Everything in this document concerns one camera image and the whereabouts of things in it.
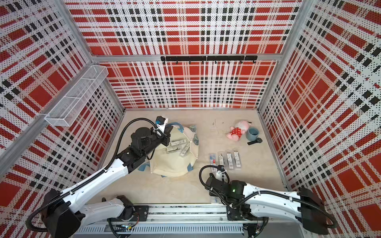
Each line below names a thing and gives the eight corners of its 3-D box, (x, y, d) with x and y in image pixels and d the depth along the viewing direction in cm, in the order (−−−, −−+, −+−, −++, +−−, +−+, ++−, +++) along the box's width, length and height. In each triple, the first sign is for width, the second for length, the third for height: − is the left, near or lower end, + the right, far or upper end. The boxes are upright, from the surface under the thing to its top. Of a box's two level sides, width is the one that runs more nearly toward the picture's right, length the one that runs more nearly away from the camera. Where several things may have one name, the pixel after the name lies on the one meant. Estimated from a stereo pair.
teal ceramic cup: (246, 141, 104) (249, 135, 98) (244, 132, 109) (246, 126, 103) (257, 141, 104) (260, 135, 98) (254, 132, 108) (257, 126, 103)
